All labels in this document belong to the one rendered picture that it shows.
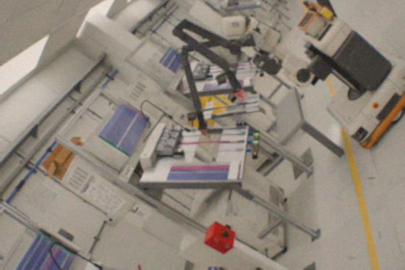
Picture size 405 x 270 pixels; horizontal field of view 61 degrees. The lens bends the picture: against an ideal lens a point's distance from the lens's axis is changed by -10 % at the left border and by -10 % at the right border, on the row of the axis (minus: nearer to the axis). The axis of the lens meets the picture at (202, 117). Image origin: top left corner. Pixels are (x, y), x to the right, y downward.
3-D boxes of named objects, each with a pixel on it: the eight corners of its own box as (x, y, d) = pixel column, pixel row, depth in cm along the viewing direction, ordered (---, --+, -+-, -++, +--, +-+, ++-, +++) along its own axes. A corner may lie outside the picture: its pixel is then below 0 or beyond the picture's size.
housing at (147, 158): (169, 137, 318) (165, 122, 312) (153, 173, 277) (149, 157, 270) (160, 137, 320) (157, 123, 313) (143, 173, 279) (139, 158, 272)
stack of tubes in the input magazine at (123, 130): (149, 119, 311) (122, 101, 306) (129, 155, 268) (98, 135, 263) (142, 129, 317) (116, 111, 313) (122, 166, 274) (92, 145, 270)
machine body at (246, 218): (289, 192, 330) (234, 156, 319) (289, 252, 270) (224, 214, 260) (245, 229, 362) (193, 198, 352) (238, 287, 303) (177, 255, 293)
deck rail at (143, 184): (241, 187, 247) (241, 179, 244) (241, 188, 245) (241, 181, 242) (141, 187, 263) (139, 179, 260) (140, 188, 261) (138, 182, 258)
